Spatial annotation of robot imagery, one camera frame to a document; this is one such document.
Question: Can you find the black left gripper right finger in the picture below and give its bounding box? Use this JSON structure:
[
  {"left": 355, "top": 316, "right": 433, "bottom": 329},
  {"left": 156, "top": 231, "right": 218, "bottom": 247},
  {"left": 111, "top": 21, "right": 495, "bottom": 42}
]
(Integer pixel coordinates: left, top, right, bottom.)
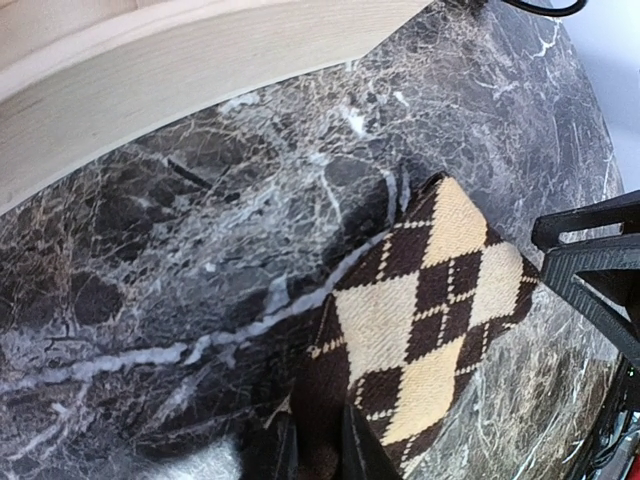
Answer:
[{"left": 341, "top": 404, "right": 401, "bottom": 480}]

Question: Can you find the wooden compartment tray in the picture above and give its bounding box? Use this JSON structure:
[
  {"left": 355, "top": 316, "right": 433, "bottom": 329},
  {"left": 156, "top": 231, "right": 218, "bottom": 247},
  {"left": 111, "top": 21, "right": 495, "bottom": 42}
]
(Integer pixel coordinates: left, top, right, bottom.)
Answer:
[{"left": 1, "top": 1, "right": 424, "bottom": 210}]

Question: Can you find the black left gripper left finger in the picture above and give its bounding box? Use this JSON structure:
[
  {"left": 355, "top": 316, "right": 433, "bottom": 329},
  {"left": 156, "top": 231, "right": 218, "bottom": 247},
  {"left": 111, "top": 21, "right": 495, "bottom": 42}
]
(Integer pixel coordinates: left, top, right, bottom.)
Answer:
[{"left": 240, "top": 412, "right": 298, "bottom": 480}]

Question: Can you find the brown beige argyle sock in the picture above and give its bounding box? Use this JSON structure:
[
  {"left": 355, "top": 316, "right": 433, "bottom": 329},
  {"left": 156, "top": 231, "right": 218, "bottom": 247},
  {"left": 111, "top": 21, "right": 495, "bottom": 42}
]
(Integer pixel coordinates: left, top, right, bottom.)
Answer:
[{"left": 290, "top": 173, "right": 538, "bottom": 479}]

